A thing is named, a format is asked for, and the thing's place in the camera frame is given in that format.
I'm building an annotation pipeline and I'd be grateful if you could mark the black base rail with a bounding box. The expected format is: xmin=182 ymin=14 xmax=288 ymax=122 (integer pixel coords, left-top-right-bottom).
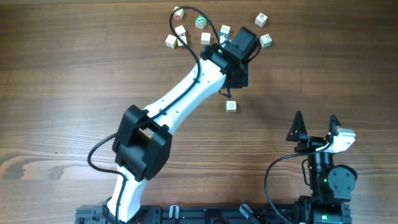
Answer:
xmin=75 ymin=205 xmax=285 ymax=224

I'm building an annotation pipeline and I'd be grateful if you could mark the blue H block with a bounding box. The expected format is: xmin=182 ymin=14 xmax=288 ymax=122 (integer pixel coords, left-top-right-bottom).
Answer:
xmin=220 ymin=25 xmax=231 ymax=39

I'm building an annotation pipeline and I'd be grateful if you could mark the red-sided block top left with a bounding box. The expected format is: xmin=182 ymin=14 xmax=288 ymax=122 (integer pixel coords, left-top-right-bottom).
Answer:
xmin=173 ymin=6 xmax=184 ymax=21

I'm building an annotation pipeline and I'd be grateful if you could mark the red-edged block left cluster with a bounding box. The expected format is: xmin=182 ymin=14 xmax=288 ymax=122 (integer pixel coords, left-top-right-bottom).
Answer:
xmin=175 ymin=25 xmax=187 ymax=37

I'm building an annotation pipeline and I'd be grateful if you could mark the plain wooden block far left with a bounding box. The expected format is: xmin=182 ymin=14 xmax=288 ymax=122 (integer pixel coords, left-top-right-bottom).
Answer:
xmin=165 ymin=35 xmax=177 ymax=49

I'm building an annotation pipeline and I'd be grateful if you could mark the green N block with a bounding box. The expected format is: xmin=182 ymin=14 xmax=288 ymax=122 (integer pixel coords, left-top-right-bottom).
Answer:
xmin=195 ymin=15 xmax=207 ymax=30

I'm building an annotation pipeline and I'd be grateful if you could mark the green-sided block right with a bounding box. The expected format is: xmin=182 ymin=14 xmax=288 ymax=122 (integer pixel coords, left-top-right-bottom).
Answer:
xmin=259 ymin=34 xmax=273 ymax=48

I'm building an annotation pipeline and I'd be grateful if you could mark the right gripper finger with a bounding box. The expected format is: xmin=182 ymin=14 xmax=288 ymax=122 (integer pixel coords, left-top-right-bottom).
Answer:
xmin=286 ymin=111 xmax=308 ymax=142
xmin=329 ymin=114 xmax=341 ymax=134

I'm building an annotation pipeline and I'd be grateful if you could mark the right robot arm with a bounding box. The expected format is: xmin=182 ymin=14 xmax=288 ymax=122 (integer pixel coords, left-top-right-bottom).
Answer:
xmin=286 ymin=111 xmax=358 ymax=224

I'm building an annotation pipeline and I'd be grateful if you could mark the wooden base block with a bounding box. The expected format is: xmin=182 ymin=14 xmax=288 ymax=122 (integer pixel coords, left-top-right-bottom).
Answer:
xmin=226 ymin=101 xmax=237 ymax=113

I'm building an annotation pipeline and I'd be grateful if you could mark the wooden picture block top right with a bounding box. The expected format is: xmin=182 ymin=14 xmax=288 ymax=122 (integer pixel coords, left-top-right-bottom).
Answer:
xmin=255 ymin=12 xmax=268 ymax=27

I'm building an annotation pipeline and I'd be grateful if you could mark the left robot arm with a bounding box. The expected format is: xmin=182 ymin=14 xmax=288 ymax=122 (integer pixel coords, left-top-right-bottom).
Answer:
xmin=104 ymin=27 xmax=259 ymax=223

